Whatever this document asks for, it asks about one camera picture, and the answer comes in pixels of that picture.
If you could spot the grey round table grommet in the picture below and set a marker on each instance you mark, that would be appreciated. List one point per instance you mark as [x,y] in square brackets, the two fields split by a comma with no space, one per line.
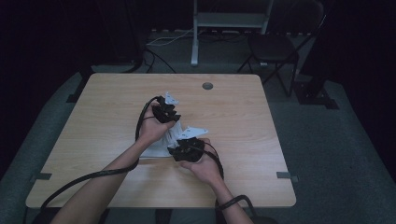
[207,86]

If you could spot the person's right hand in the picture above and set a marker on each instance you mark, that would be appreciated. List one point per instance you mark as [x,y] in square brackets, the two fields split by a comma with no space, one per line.
[205,169]

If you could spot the black folding chair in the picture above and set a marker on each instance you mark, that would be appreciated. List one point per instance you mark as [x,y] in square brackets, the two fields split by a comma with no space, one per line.
[271,46]

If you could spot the grey metal stand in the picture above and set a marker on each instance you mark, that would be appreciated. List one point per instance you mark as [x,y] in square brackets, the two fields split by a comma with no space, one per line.
[230,20]

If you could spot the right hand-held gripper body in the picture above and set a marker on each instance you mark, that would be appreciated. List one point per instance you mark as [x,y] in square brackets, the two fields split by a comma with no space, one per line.
[186,151]

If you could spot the person's left hand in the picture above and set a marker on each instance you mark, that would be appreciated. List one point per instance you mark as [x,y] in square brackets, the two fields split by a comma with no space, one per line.
[151,130]

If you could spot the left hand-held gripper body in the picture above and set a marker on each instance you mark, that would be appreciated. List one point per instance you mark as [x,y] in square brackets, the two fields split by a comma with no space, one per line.
[165,112]

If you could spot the grey tape strip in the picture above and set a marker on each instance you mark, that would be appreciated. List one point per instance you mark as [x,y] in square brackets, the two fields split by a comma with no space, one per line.
[42,176]
[285,175]

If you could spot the black floor stand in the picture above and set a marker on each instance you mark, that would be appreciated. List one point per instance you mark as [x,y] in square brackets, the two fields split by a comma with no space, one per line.
[314,96]

